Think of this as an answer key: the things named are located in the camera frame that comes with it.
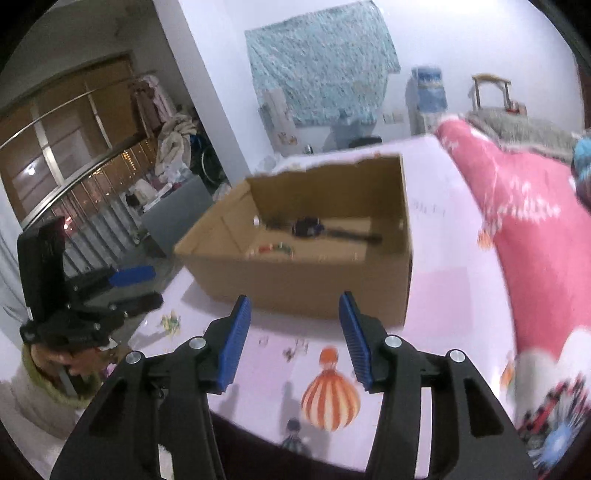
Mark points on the dark blue smartwatch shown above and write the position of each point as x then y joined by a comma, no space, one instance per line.
307,227

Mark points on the pile of pale clothes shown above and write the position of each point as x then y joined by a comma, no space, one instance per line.
178,143

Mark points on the blue printed quilt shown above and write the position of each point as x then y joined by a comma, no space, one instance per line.
582,161

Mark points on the person's left forearm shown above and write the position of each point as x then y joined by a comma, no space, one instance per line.
27,406

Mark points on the pink hanging garment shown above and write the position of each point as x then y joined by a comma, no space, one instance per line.
154,101

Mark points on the brown cardboard box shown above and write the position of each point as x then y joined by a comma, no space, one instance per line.
300,286

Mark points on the person's left hand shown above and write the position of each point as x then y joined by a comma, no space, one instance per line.
51,362

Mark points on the empty clear water jug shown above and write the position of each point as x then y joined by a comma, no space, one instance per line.
348,134

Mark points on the metal railing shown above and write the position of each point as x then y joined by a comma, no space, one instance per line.
92,203

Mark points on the white board with flower stickers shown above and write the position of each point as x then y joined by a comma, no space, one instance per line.
279,115

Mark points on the grey storage box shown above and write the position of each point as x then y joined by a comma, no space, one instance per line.
178,212

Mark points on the white water dispenser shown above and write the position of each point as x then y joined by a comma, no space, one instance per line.
422,122

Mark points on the turquoise floral wall cloth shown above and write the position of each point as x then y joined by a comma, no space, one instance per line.
323,60

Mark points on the grey patterned blanket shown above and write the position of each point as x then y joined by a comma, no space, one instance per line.
517,129

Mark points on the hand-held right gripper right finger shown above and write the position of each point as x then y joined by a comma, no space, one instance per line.
355,341

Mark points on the black spoked wheel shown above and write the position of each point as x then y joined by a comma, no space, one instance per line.
212,161

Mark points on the wall socket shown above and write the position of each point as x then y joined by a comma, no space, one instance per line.
393,117

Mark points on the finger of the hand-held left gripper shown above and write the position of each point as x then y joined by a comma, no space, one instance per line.
131,275
143,301

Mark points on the pink printed blanket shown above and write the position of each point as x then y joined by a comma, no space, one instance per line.
531,230

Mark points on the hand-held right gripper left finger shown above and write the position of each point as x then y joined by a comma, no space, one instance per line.
235,341

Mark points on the wooden chair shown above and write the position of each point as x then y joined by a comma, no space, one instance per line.
491,90

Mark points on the wooden framed window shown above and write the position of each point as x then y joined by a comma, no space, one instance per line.
69,120

